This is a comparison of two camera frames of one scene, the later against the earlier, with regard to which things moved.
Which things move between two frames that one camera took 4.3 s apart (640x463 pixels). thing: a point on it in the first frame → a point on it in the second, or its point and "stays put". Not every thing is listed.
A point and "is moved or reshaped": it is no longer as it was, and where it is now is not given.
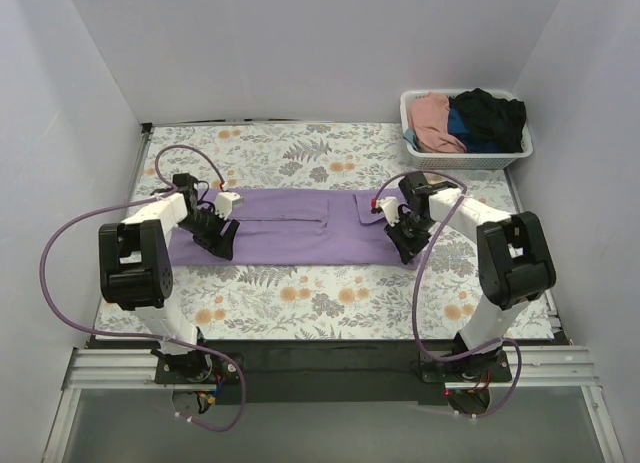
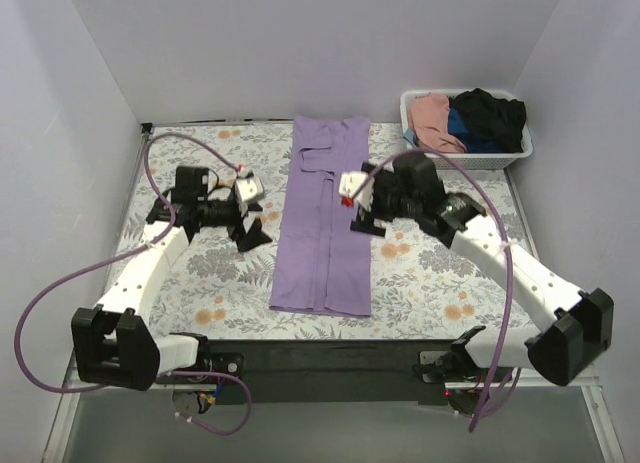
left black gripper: x=211 y=227 → x=241 y=219
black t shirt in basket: x=493 y=117 stays put
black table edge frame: x=333 y=371 stays put
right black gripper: x=406 y=234 → x=373 y=209
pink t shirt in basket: x=429 y=118 stays put
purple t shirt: x=301 y=227 is moved or reshaped
